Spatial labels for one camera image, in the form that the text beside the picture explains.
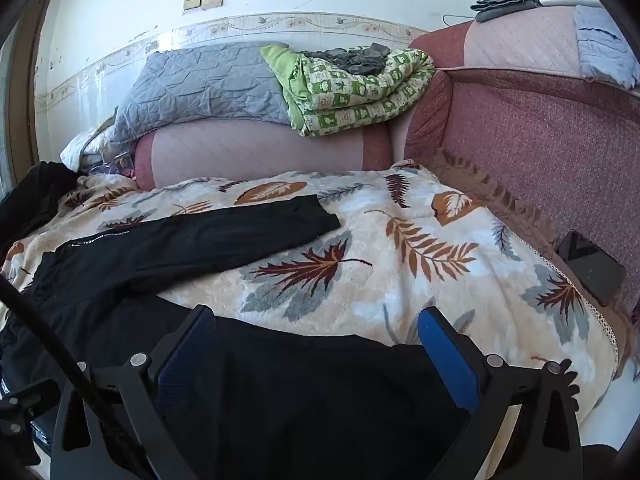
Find black pants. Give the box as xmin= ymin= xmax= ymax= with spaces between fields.
xmin=0 ymin=194 xmax=471 ymax=480

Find black cable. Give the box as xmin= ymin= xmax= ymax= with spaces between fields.
xmin=0 ymin=275 xmax=156 ymax=480

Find grey quilted blanket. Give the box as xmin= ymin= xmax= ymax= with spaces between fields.
xmin=107 ymin=41 xmax=293 ymax=148

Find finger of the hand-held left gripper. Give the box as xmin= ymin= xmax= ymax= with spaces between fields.
xmin=0 ymin=378 xmax=61 ymax=467

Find black garment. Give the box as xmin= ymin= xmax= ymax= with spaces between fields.
xmin=0 ymin=161 xmax=86 ymax=256

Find colourful printed packet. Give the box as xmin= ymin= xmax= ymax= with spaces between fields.
xmin=87 ymin=152 xmax=138 ymax=181

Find light blue cloth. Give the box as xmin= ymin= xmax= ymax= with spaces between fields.
xmin=572 ymin=5 xmax=640 ymax=88

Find dark grey cloth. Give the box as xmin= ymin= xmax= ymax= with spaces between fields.
xmin=302 ymin=42 xmax=391 ymax=77

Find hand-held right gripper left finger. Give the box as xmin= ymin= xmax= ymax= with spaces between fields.
xmin=50 ymin=305 xmax=217 ymax=480

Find black smartphone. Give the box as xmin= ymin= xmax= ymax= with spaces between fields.
xmin=556 ymin=230 xmax=627 ymax=307

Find green patterned quilt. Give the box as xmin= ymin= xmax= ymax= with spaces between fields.
xmin=260 ymin=45 xmax=436 ymax=138

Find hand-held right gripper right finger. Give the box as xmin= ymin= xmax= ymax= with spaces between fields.
xmin=417 ymin=306 xmax=583 ymax=480

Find leaf print fleece blanket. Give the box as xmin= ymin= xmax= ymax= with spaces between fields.
xmin=0 ymin=160 xmax=621 ymax=411

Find pink and red sofa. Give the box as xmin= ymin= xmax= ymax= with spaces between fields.
xmin=132 ymin=2 xmax=640 ymax=321

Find white cloth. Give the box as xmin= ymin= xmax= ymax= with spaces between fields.
xmin=62 ymin=120 xmax=138 ymax=176

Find dark grey gloves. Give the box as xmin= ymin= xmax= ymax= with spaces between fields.
xmin=470 ymin=0 xmax=543 ymax=23

